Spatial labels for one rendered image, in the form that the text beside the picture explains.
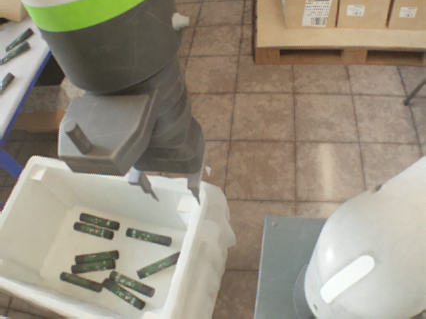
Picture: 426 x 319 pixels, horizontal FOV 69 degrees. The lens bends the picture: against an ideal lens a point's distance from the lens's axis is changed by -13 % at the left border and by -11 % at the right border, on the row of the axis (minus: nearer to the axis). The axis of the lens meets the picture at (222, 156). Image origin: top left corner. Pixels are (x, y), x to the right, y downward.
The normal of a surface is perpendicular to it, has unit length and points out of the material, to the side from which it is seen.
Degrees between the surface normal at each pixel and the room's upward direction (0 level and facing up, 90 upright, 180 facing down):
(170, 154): 87
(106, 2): 90
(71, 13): 90
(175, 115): 90
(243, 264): 0
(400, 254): 5
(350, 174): 0
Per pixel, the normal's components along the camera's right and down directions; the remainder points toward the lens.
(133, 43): 0.55, 0.66
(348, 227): -0.40, -0.63
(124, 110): -0.12, -0.55
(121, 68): 0.31, 0.77
